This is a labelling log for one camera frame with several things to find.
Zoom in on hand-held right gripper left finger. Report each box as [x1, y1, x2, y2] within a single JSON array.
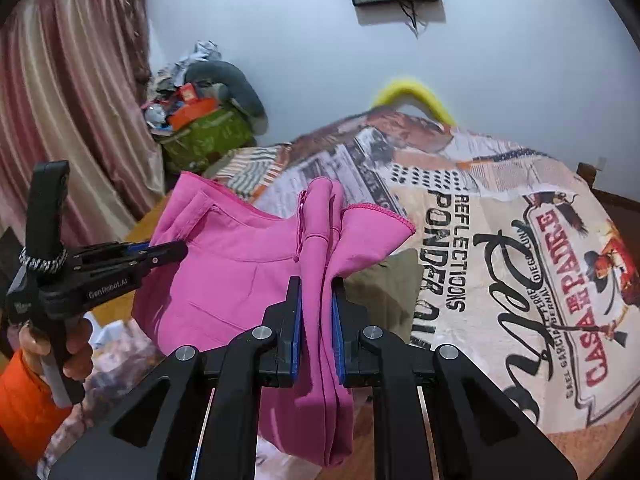
[[47, 276, 304, 480]]

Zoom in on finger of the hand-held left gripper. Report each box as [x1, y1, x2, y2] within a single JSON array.
[[120, 240, 190, 277]]

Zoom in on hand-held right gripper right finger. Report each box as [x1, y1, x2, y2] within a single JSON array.
[[331, 280, 576, 480]]

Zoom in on pink pants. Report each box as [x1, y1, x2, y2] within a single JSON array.
[[131, 171, 417, 468]]

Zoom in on olive green pants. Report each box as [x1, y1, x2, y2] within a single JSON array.
[[345, 247, 425, 349]]

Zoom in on person's left hand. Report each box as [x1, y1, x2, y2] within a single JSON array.
[[19, 316, 95, 382]]

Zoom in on green patterned bag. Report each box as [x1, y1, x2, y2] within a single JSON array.
[[160, 105, 257, 174]]

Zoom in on orange box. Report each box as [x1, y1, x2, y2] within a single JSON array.
[[167, 97, 221, 131]]

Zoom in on pink striped curtain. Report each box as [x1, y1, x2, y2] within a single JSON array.
[[0, 0, 167, 252]]

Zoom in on printed newspaper-pattern blanket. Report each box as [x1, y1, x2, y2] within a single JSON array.
[[37, 110, 640, 480]]

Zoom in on grey plush pillow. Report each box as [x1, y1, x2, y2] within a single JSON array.
[[185, 60, 269, 134]]

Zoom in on pile of papers and clothes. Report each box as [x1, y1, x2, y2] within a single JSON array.
[[141, 40, 224, 131]]

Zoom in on wooden bed post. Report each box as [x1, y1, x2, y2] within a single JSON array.
[[576, 161, 599, 191]]

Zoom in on black monitor cable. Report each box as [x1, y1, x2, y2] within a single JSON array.
[[397, 0, 427, 37]]

